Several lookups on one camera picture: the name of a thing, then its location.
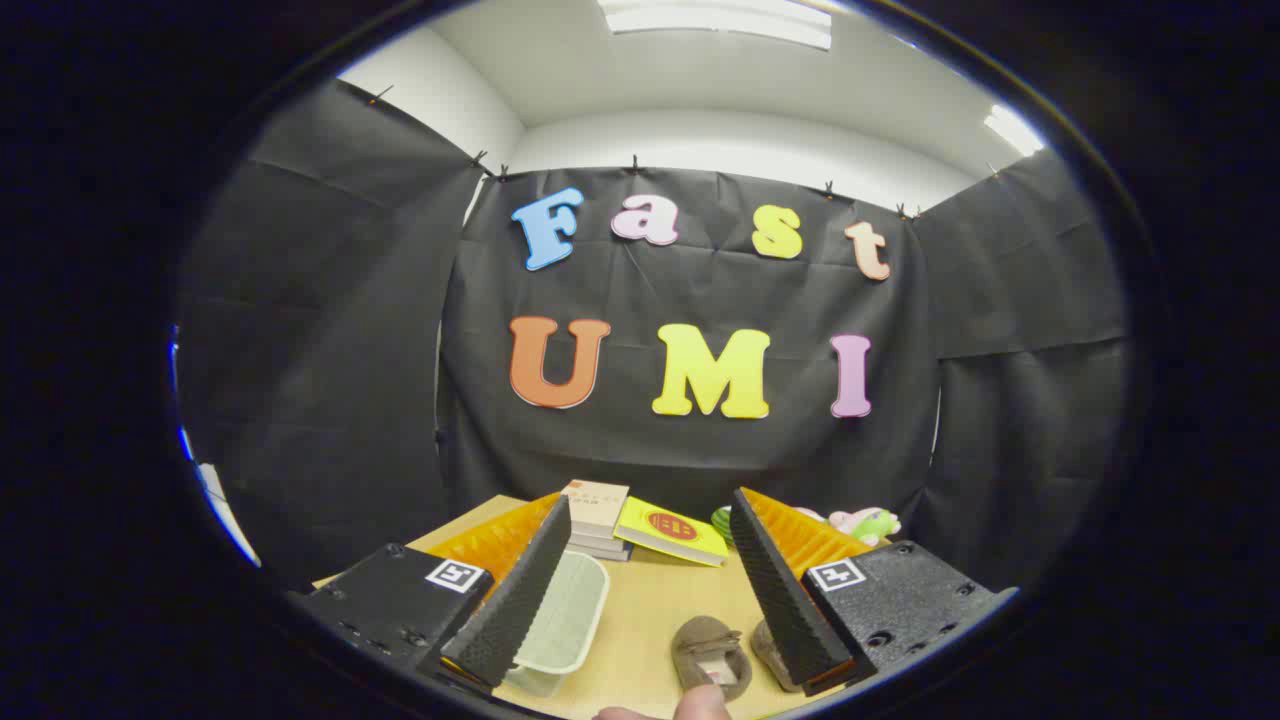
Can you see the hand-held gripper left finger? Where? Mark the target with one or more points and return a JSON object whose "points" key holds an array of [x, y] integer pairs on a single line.
{"points": [[520, 600]]}

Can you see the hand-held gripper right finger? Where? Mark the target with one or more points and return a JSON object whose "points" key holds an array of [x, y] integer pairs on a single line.
{"points": [[790, 600]]}

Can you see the brown fuzzy shoe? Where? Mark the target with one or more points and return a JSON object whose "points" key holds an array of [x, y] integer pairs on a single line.
{"points": [[768, 645], [700, 635]]}

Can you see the pale green fabric storage box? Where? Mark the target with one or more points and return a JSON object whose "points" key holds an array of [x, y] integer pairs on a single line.
{"points": [[570, 610]]}

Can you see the white book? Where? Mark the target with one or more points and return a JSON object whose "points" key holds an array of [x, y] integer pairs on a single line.
{"points": [[605, 555], [600, 543]]}

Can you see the green striped watermelon plush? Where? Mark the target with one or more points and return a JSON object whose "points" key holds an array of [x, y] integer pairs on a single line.
{"points": [[722, 522]]}

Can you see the pink and green plush toy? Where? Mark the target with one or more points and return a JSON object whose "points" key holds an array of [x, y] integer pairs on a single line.
{"points": [[865, 523]]}

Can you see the beige book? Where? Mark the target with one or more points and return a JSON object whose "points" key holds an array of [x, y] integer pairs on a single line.
{"points": [[595, 505]]}

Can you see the yellow book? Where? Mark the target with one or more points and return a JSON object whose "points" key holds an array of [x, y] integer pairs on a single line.
{"points": [[665, 530]]}

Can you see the small ceiling light panel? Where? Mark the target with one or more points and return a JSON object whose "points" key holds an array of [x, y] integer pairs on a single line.
{"points": [[1010, 128]]}

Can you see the long ceiling light panel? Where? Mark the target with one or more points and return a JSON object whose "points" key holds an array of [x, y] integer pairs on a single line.
{"points": [[720, 20]]}

